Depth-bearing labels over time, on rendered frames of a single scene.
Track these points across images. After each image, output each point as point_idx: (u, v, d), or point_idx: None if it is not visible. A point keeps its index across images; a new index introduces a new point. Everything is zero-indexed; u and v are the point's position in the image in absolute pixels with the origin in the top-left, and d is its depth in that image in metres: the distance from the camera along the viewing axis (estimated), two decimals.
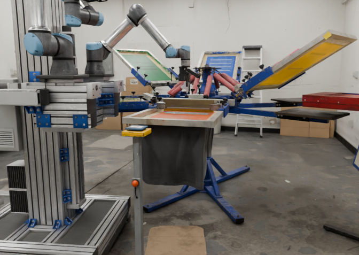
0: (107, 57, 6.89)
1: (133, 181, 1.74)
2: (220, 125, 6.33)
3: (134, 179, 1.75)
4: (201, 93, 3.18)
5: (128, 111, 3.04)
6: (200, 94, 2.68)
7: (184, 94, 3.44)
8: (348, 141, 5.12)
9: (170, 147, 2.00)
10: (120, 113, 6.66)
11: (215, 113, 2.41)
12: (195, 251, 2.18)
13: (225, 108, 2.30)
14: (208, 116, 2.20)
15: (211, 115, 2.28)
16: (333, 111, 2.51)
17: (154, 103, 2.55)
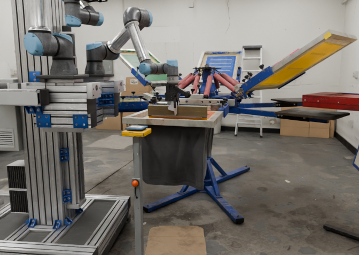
0: None
1: (133, 181, 1.74)
2: (220, 125, 6.33)
3: (134, 179, 1.75)
4: (201, 93, 3.18)
5: (128, 111, 3.04)
6: (200, 94, 2.68)
7: None
8: (348, 141, 5.12)
9: (170, 147, 2.00)
10: (120, 113, 6.66)
11: (215, 113, 2.41)
12: (195, 251, 2.18)
13: (225, 108, 2.30)
14: (208, 117, 2.20)
15: (211, 115, 2.28)
16: (333, 111, 2.51)
17: (154, 103, 2.55)
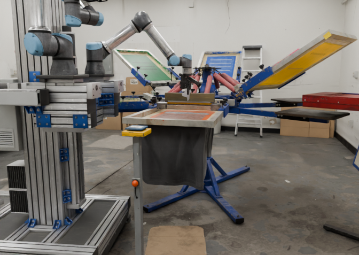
0: (107, 57, 6.89)
1: (133, 181, 1.74)
2: (220, 125, 6.33)
3: (134, 179, 1.75)
4: (201, 93, 3.18)
5: (128, 111, 3.04)
6: None
7: None
8: (348, 141, 5.12)
9: (170, 147, 2.00)
10: (120, 113, 6.66)
11: (215, 113, 2.41)
12: (195, 251, 2.18)
13: (225, 108, 2.30)
14: (208, 116, 2.20)
15: (211, 115, 2.28)
16: (333, 111, 2.51)
17: (154, 103, 2.55)
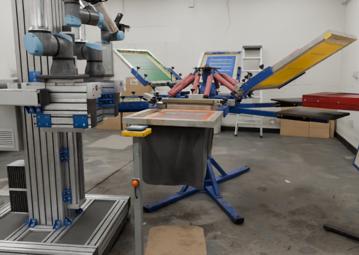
0: (107, 57, 6.89)
1: (133, 181, 1.74)
2: (220, 125, 6.33)
3: (134, 179, 1.75)
4: (201, 93, 3.18)
5: (128, 111, 3.04)
6: (200, 94, 2.68)
7: (184, 94, 3.44)
8: (348, 141, 5.12)
9: (170, 147, 2.00)
10: (120, 113, 6.66)
11: (215, 113, 2.41)
12: (195, 251, 2.18)
13: (225, 108, 2.30)
14: (208, 116, 2.20)
15: (211, 115, 2.28)
16: (333, 111, 2.51)
17: (154, 103, 2.55)
